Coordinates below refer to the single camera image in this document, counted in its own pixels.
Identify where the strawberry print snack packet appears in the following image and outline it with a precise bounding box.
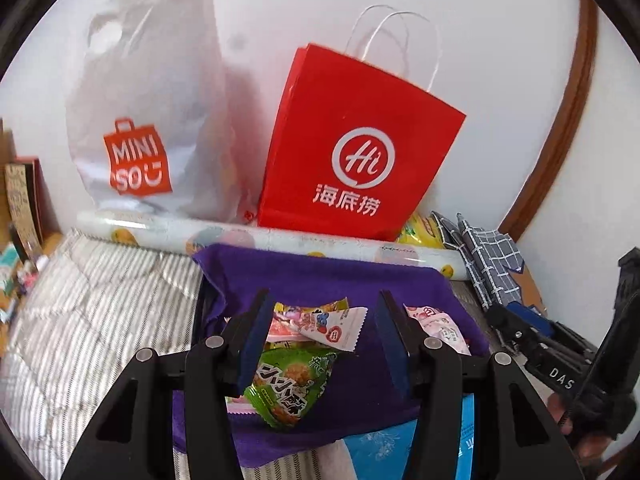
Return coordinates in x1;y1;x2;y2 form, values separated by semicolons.
405;306;471;356

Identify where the green snack packet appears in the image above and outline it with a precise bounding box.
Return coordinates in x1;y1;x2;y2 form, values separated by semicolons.
244;344;340;430

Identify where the yellow triangular snack packet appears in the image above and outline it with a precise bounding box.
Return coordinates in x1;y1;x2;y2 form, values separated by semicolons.
273;298;349;318

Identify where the white pink triangular packet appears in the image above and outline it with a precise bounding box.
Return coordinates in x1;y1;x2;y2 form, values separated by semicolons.
288;307;368;352

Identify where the person's right hand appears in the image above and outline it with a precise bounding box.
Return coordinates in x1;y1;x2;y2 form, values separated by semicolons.
546;392;626;466

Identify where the blue tissue pack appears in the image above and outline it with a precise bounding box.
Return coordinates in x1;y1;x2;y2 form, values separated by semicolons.
345;394;474;480

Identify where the grey checked star cloth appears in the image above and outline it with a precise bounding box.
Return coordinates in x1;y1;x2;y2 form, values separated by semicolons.
432;211;548;318

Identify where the striped bed quilt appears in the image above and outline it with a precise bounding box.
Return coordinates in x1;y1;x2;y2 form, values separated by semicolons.
1;232;352;479

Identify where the purple towel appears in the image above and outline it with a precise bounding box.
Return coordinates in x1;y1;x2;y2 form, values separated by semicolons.
192;244;489;467

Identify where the yellow chips bag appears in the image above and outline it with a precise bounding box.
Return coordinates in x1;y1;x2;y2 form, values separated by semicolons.
396;212;445;249

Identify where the wooden bedside table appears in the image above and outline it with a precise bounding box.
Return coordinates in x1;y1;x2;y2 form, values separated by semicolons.
1;262;39;356

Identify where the rolled fruit-print wrapping paper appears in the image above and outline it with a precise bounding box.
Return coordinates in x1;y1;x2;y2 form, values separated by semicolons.
76;210;470;282

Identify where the patterned book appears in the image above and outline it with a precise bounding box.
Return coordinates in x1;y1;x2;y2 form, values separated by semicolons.
4;157;49;256

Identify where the red Haidilao paper bag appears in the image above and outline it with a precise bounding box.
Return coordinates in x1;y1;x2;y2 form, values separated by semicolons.
257;44;465;242

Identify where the white Miniso plastic bag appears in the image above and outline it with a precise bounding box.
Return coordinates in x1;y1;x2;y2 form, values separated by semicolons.
66;0;250;222

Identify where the brown wooden door frame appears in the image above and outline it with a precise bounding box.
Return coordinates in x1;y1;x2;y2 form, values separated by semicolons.
499;0;599;242

